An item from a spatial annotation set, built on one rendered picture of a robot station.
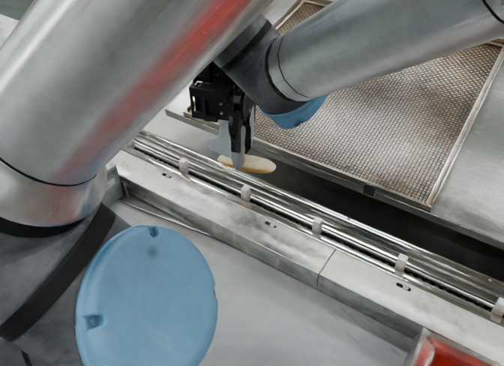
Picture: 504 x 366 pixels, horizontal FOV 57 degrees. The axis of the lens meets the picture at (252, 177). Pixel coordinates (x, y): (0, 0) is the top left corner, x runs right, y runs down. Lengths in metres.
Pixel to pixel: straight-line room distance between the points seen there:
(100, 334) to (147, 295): 0.04
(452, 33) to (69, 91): 0.23
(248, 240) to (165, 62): 0.53
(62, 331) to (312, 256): 0.45
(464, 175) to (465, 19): 0.55
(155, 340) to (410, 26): 0.27
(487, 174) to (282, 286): 0.39
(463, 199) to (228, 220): 0.38
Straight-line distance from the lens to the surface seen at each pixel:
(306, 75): 0.44
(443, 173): 0.83
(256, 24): 0.51
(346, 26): 0.38
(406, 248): 0.75
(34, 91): 0.25
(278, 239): 0.72
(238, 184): 0.83
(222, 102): 0.67
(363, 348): 0.68
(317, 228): 0.75
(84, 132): 0.26
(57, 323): 0.34
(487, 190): 0.84
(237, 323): 0.69
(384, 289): 0.69
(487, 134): 0.93
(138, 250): 0.33
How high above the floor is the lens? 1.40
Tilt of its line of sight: 41 degrees down
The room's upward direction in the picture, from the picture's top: straight up
